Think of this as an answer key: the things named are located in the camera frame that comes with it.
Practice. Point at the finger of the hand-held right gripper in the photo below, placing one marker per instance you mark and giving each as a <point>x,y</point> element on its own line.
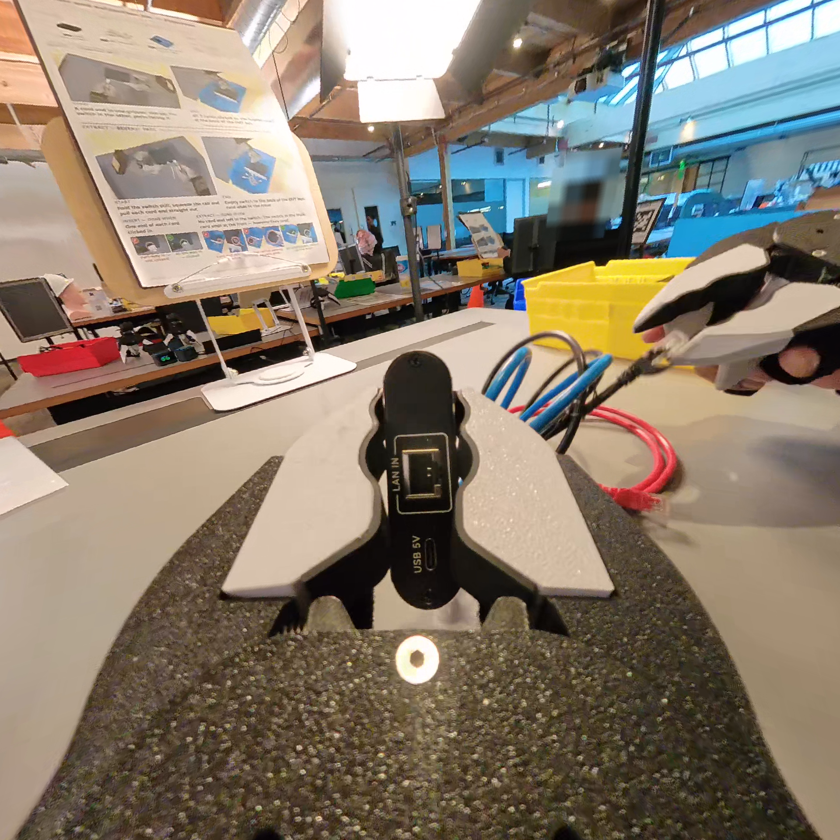
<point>741,341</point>
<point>715,275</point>

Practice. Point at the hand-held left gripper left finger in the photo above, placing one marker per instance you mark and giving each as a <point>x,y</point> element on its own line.
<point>308,512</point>

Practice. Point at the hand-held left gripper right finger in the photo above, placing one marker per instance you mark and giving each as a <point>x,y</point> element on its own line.
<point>525,505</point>

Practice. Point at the black ethernet switch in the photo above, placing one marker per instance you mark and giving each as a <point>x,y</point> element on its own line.
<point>420,407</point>

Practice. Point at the person's right hand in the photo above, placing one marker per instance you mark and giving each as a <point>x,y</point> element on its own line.
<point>797,361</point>

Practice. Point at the yellow plastic bin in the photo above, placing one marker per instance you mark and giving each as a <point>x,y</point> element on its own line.
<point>577,308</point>

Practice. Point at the small yellow bin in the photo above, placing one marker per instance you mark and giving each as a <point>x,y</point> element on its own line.
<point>243,321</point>

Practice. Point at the black digital timer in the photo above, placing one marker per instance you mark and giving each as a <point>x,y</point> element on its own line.
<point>163,358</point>

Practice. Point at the orange traffic cone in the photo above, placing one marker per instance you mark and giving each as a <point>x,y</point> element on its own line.
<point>476,298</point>

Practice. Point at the green plastic bin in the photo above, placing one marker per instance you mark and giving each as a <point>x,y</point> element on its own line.
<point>354,287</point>

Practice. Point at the laminated instruction sheet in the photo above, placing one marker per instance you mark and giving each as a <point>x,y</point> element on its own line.
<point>26,472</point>

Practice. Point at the red plastic bin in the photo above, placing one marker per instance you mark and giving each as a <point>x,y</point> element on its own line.
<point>65,358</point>

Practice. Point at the grey tablet screen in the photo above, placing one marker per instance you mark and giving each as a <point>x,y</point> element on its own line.
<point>33,308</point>

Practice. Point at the wooden instruction board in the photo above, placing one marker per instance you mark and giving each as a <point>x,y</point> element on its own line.
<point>184,164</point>

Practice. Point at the studio light panel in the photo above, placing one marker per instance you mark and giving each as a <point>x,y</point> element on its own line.
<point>400,39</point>

